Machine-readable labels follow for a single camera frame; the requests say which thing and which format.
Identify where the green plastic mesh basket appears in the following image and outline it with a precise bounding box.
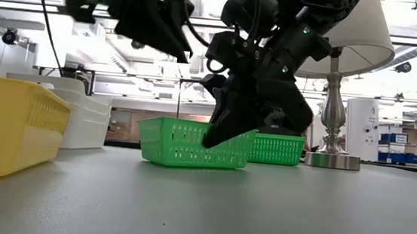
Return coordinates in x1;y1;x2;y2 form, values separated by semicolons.
246;131;307;168
134;114;260;175

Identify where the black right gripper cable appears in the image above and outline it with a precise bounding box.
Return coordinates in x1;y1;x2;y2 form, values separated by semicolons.
176;0;216;49

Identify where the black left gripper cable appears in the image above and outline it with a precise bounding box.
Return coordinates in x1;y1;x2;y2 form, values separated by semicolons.
26;0;71;78

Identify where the yellow plastic mesh basket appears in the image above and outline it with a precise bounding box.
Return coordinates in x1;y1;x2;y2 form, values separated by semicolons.
0;75;77;186

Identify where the blue storage bin row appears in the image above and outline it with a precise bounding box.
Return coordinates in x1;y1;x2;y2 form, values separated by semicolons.
377;150;417;165

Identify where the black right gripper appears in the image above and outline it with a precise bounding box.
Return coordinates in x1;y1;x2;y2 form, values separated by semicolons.
194;65;317;158

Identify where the grey table mat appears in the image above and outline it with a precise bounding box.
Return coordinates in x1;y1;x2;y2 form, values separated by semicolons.
0;131;417;234

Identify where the blue storage bin white label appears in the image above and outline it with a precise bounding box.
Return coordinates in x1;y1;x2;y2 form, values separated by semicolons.
379;131;409;145

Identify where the white shade silver table lamp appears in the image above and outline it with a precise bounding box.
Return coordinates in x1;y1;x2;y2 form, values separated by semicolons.
286;0;400;174

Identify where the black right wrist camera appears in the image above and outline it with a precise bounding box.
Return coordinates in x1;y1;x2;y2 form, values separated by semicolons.
204;28;264;75

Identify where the black round ceiling camera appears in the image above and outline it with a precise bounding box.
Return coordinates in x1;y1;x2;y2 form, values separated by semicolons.
394;60;413;75
1;26;21;48

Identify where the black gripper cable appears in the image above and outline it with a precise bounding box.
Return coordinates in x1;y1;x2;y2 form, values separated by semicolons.
176;0;216;49
26;0;71;78

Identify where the white plastic basket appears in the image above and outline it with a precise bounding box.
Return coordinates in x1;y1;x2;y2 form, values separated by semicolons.
44;87;115;154
5;71;87;96

